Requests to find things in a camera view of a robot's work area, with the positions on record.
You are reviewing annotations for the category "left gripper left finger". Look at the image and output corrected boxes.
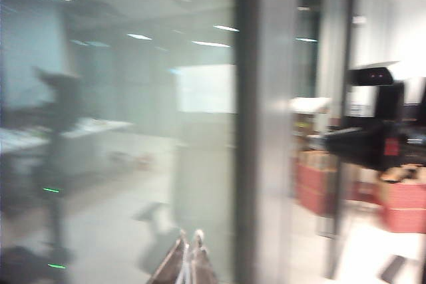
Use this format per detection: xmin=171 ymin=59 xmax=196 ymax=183
xmin=146 ymin=229 xmax=188 ymax=284

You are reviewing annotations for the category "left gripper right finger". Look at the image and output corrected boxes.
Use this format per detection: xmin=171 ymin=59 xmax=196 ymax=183
xmin=186 ymin=229 xmax=221 ymax=284

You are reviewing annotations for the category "black flat floor plate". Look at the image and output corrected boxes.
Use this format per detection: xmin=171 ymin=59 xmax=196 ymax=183
xmin=378 ymin=253 xmax=415 ymax=284

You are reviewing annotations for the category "wide grey glass partition post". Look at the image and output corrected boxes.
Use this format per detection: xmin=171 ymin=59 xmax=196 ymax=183
xmin=234 ymin=0 xmax=298 ymax=284

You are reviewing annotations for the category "black depth camera bar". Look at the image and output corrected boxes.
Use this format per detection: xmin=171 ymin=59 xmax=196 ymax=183
xmin=345 ymin=67 xmax=395 ymax=87

